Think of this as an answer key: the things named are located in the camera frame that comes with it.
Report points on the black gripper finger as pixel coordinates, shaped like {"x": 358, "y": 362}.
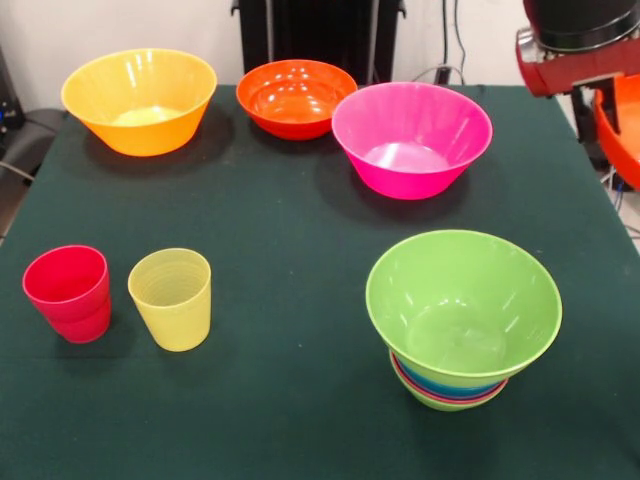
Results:
{"x": 613, "y": 107}
{"x": 584, "y": 115}

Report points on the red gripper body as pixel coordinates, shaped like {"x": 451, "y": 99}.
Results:
{"x": 555, "y": 72}

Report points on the orange shallow bowl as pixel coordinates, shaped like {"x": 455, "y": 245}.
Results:
{"x": 295, "y": 102}
{"x": 622, "y": 155}

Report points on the large green bowl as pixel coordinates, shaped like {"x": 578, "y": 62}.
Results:
{"x": 460, "y": 310}

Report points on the blue bowl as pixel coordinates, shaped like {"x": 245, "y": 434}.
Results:
{"x": 440, "y": 385}

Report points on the small red bowl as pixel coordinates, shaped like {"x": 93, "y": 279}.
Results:
{"x": 405, "y": 377}

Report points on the small green bowl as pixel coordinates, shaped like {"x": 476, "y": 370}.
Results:
{"x": 445, "y": 405}

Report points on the black round base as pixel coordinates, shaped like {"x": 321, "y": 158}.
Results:
{"x": 597, "y": 154}

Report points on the black plug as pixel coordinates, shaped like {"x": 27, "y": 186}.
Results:
{"x": 443, "y": 74}

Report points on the large pink bowl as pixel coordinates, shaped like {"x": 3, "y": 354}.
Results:
{"x": 410, "y": 170}

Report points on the large yellow-orange bowl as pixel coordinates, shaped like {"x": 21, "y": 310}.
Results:
{"x": 140, "y": 135}

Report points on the yellow cup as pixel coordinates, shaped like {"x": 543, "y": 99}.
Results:
{"x": 172, "y": 310}

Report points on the dark green tablecloth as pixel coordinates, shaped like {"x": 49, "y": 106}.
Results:
{"x": 200, "y": 425}

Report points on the dark grey seat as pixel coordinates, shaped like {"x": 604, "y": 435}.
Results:
{"x": 30, "y": 140}

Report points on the red cup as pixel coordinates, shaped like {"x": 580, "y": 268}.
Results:
{"x": 82, "y": 330}
{"x": 65, "y": 280}

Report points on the black equipment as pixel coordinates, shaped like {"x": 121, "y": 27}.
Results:
{"x": 9, "y": 100}

